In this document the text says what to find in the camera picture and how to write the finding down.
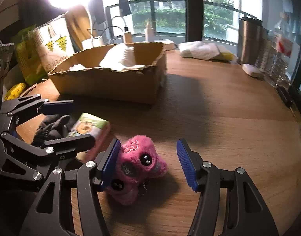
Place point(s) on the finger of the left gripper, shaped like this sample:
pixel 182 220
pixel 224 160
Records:
pixel 34 105
pixel 50 150

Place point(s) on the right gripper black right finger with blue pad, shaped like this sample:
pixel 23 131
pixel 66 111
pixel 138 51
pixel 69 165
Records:
pixel 246 212

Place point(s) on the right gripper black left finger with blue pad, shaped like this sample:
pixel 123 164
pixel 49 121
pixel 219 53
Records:
pixel 46 215

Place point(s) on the pink plush toy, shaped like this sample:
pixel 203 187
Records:
pixel 137 161

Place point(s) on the yellow object at left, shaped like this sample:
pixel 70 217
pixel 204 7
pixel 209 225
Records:
pixel 15 92

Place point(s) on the green yellow plastic bag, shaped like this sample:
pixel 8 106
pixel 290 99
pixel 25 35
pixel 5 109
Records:
pixel 27 56

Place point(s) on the white knitted cloth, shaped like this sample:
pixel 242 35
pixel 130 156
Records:
pixel 120 58

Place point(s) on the brown cardboard box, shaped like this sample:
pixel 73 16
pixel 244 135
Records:
pixel 80 75

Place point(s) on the black balcony railing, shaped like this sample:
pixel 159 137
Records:
pixel 168 18

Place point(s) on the hanging dark garment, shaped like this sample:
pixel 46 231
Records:
pixel 124 8

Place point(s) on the white charger adapter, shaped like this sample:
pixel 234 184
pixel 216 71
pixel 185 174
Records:
pixel 149 32

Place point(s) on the white earbud case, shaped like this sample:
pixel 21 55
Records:
pixel 252 70

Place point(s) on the white power strip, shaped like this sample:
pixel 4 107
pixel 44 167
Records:
pixel 168 44

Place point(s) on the clear plastic water bottle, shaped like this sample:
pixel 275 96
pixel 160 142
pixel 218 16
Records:
pixel 275 52

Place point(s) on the folded white towel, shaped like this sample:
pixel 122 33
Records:
pixel 206 51

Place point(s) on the steel thermos cup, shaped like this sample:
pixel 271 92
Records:
pixel 249 36

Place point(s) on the white charger with black cable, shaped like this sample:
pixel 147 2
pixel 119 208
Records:
pixel 126 34

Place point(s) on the black window frame post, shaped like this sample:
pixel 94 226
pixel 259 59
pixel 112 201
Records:
pixel 194 20

